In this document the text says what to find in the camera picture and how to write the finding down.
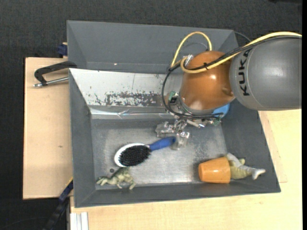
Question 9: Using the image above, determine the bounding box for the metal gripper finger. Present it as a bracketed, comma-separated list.
[155, 121, 175, 138]
[171, 131, 190, 151]

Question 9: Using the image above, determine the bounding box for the blue and white hairbrush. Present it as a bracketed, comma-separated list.
[114, 136, 177, 168]

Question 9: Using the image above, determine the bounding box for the pale wood board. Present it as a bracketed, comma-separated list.
[23, 57, 288, 200]

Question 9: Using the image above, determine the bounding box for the grey metal bin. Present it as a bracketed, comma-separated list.
[66, 20, 282, 208]

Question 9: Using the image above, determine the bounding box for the green toy frog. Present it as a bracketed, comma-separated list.
[96, 167, 137, 190]

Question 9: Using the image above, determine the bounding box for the light blue round object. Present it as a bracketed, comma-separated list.
[212, 103, 231, 118]

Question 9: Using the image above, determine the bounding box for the green and white toy animal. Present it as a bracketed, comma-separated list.
[225, 152, 266, 180]

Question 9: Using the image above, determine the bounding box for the orange plastic cup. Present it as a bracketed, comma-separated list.
[198, 157, 232, 184]

